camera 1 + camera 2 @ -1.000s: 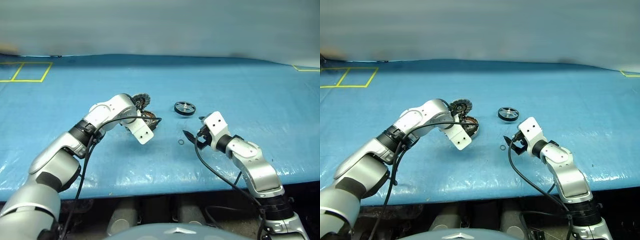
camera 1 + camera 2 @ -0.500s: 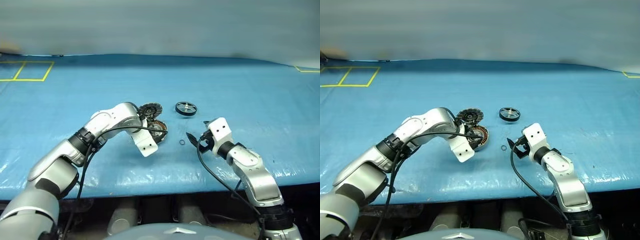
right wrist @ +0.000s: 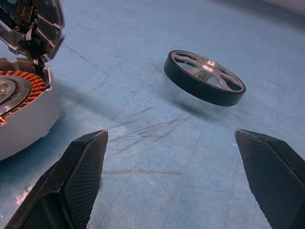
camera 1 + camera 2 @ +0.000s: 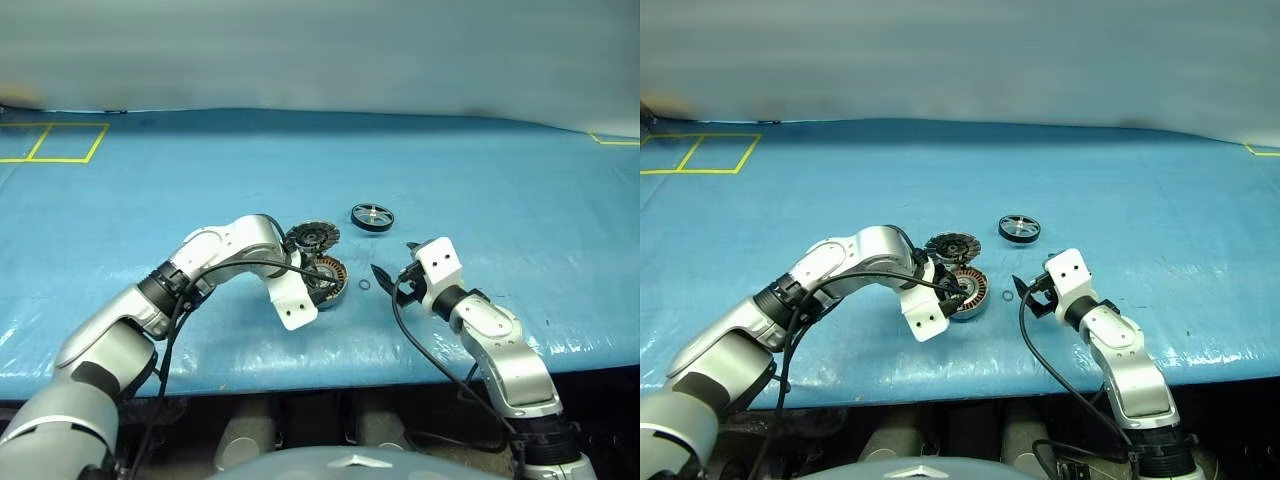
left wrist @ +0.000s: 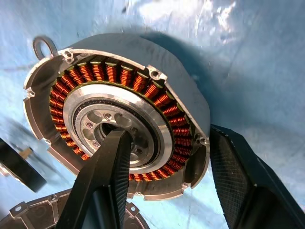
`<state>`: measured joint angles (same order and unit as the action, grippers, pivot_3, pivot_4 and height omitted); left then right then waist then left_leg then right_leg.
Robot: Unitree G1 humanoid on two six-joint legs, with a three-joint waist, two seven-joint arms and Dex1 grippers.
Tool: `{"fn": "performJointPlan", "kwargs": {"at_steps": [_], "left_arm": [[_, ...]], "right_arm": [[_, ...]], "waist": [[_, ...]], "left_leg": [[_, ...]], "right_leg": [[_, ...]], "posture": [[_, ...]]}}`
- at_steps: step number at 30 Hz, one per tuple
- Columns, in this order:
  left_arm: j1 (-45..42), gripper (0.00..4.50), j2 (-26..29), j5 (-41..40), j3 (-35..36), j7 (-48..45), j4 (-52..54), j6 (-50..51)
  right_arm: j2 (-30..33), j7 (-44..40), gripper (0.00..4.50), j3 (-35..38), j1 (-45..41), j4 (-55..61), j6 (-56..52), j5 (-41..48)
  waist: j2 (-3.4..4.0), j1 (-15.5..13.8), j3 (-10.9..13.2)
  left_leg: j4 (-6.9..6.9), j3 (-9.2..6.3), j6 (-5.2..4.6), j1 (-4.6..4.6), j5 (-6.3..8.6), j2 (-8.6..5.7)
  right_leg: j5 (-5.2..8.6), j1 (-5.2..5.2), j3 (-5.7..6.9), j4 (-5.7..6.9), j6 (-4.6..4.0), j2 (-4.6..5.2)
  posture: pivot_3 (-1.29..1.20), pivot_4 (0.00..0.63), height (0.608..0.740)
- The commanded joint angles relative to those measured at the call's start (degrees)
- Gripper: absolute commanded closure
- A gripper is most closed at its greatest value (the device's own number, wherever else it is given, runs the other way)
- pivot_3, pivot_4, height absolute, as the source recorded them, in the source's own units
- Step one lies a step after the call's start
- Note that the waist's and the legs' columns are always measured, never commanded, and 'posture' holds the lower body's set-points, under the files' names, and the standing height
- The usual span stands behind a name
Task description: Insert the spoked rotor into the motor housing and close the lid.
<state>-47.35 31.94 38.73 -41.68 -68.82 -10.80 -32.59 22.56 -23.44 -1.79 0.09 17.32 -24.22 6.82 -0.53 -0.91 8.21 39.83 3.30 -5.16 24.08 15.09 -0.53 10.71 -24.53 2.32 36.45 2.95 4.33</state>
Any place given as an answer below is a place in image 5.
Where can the grey motor housing copper windings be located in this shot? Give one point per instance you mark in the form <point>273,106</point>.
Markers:
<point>166,71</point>

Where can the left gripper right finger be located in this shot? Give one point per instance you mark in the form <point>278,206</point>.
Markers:
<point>238,181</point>

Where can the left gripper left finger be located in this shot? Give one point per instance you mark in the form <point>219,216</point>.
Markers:
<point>100,181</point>

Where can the blue plastic table cover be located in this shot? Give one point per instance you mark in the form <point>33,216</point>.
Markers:
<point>250,47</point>

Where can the silver round motor lid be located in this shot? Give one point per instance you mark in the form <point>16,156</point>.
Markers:
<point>35,212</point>

